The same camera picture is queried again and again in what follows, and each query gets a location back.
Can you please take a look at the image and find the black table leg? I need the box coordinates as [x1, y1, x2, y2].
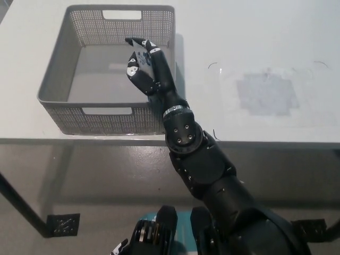
[0, 172, 52, 237]

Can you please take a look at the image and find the white blue shampoo tube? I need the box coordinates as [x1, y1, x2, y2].
[132, 39, 155, 77]

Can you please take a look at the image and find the black perforated foot plate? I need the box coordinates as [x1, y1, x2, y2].
[46, 213, 81, 238]
[291, 219, 328, 239]

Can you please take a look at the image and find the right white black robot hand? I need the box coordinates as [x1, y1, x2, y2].
[124, 37, 191, 115]

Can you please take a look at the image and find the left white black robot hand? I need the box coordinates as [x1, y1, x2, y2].
[109, 238, 129, 255]

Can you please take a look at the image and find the grey perforated plastic basket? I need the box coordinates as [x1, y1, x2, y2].
[37, 5, 176, 135]

